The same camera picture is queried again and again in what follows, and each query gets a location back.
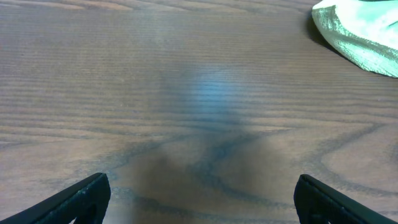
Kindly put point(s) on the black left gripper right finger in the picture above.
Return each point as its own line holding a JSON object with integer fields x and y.
{"x": 318, "y": 203}

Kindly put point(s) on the green microfiber cloth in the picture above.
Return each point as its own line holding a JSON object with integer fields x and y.
{"x": 365, "y": 32}

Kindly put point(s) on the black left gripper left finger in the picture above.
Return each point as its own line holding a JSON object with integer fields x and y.
{"x": 85, "y": 202}

